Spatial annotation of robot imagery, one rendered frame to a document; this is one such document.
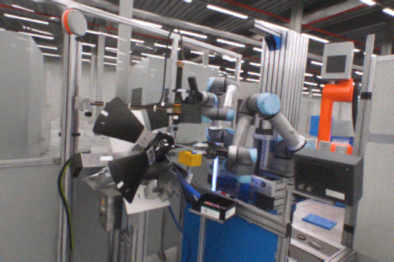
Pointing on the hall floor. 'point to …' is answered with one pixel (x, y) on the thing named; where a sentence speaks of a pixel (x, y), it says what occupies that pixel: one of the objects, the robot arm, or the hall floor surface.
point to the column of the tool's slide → (69, 147)
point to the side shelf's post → (111, 246)
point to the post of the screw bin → (202, 238)
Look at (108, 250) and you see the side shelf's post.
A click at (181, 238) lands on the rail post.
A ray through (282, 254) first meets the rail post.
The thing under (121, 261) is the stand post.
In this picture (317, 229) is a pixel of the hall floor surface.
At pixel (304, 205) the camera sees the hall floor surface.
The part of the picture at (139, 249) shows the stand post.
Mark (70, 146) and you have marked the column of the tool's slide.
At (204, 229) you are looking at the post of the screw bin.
